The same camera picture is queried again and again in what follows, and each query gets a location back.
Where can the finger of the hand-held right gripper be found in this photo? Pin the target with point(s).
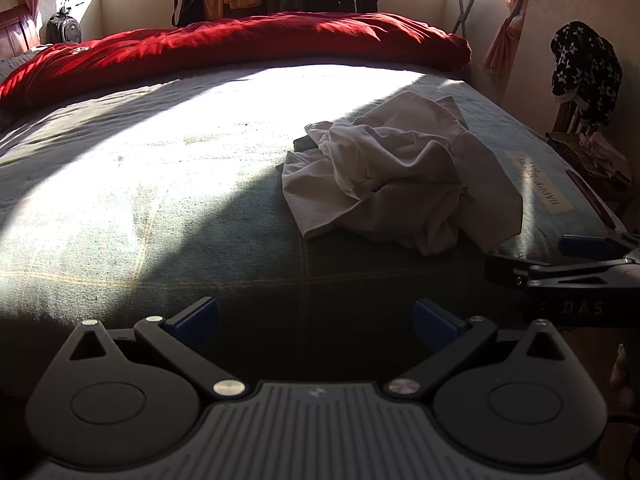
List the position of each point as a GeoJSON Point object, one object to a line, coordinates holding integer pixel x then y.
{"type": "Point", "coordinates": [510, 272]}
{"type": "Point", "coordinates": [590, 245]}

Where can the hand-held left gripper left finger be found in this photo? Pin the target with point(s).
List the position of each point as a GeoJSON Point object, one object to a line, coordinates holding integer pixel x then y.
{"type": "Point", "coordinates": [195, 321]}

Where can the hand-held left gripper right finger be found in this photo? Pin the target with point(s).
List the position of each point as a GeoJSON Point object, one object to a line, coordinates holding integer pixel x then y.
{"type": "Point", "coordinates": [435, 322]}

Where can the white printed t-shirt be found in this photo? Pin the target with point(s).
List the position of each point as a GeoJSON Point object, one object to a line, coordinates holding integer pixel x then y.
{"type": "Point", "coordinates": [400, 170]}

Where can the black shoulder bag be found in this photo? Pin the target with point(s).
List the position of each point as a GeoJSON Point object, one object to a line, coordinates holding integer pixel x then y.
{"type": "Point", "coordinates": [187, 7]}

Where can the pile of folded clothes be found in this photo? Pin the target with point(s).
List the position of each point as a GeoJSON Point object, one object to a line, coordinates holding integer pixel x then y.
{"type": "Point", "coordinates": [595, 157]}

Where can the person's right hand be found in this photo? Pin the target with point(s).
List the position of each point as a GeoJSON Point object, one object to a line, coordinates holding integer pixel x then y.
{"type": "Point", "coordinates": [620, 370]}

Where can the wooden chair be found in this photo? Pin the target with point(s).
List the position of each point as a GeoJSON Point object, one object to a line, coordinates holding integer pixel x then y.
{"type": "Point", "coordinates": [567, 117]}

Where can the green plaid bedspread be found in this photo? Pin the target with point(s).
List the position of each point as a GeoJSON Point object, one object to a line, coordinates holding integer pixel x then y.
{"type": "Point", "coordinates": [125, 185]}

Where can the black star-print garment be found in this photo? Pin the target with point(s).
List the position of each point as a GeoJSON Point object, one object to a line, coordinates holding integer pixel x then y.
{"type": "Point", "coordinates": [585, 70]}

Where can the red duvet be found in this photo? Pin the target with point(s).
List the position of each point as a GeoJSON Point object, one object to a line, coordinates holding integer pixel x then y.
{"type": "Point", "coordinates": [250, 45]}

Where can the grey pillow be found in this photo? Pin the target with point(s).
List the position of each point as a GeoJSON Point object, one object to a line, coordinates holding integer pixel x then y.
{"type": "Point", "coordinates": [12, 65]}

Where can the grey backpack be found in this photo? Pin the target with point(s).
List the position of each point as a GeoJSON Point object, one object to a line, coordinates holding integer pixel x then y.
{"type": "Point", "coordinates": [62, 27]}

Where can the wooden headboard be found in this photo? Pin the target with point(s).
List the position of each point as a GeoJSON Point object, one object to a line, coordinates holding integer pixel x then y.
{"type": "Point", "coordinates": [15, 30]}

